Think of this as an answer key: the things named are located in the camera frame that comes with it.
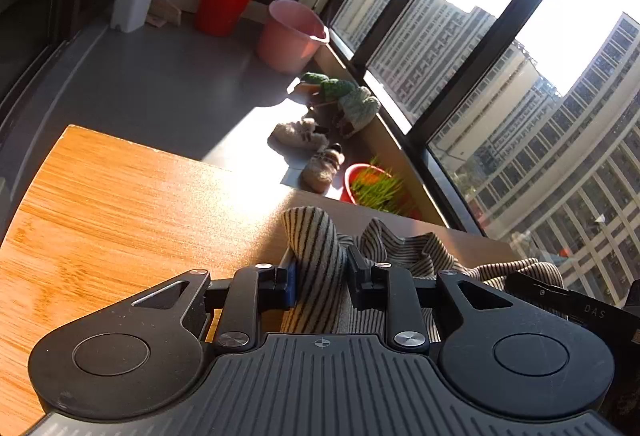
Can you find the striped knit garment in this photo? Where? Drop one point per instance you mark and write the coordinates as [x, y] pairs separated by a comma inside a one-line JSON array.
[[320, 256]]

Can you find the red pot with grass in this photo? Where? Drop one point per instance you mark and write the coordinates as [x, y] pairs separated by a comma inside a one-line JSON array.
[[372, 188]]

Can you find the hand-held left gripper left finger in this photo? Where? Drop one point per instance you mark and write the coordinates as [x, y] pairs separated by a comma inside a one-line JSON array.
[[290, 286]]

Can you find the beige fluffy shoe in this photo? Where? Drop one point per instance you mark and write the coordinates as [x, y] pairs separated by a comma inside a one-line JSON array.
[[322, 168], [297, 135]]

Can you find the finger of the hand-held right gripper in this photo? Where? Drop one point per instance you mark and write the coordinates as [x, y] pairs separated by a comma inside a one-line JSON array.
[[530, 285]]

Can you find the pink bucket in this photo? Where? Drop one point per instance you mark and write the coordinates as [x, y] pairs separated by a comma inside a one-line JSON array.
[[287, 40]]

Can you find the black window frame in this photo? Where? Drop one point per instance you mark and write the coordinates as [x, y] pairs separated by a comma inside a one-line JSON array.
[[415, 65]]

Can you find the row of apartment buildings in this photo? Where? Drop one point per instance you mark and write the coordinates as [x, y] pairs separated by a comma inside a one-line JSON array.
[[550, 140]]

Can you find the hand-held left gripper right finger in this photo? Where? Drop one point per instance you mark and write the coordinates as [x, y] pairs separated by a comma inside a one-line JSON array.
[[357, 278]]

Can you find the red bucket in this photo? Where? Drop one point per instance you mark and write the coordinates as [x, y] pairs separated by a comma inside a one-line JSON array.
[[220, 8]]

